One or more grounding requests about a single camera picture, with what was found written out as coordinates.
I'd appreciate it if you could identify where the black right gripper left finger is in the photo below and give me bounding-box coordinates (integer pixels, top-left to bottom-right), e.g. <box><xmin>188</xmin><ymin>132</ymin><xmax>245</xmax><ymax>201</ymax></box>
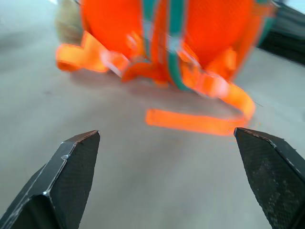
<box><xmin>0</xmin><ymin>130</ymin><xmax>101</xmax><ymax>229</ymax></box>

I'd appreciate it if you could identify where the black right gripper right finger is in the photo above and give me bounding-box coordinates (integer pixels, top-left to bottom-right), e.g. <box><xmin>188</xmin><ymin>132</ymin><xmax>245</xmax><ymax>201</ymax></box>
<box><xmin>234</xmin><ymin>127</ymin><xmax>305</xmax><ymax>229</ymax></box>

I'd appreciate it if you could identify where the orange and teal backpack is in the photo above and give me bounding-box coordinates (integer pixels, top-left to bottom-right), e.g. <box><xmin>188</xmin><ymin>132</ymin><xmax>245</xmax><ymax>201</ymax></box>
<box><xmin>55</xmin><ymin>0</ymin><xmax>278</xmax><ymax>137</ymax></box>

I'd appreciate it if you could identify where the tan fuzzy object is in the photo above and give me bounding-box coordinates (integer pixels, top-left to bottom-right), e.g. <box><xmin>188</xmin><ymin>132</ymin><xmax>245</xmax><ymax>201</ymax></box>
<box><xmin>54</xmin><ymin>0</ymin><xmax>83</xmax><ymax>45</ymax></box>

